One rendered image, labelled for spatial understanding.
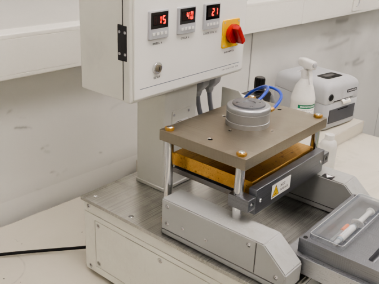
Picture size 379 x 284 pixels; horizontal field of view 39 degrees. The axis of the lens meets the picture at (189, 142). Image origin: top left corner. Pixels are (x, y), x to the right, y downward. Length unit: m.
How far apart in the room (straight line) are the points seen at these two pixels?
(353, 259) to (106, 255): 0.50
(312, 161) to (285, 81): 0.95
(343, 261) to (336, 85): 1.10
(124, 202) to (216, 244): 0.25
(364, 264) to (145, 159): 0.49
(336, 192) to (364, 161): 0.76
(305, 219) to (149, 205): 0.30
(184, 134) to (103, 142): 0.61
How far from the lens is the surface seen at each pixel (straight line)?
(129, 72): 0.89
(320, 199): 1.07
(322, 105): 1.84
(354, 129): 1.98
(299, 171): 0.96
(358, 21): 2.55
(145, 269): 1.02
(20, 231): 1.33
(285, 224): 1.01
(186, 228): 0.90
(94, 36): 0.94
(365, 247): 0.86
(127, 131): 1.52
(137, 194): 1.07
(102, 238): 1.08
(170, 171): 0.93
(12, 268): 1.21
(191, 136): 0.88
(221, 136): 0.89
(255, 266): 0.84
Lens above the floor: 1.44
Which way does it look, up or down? 23 degrees down
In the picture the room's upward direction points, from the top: 2 degrees clockwise
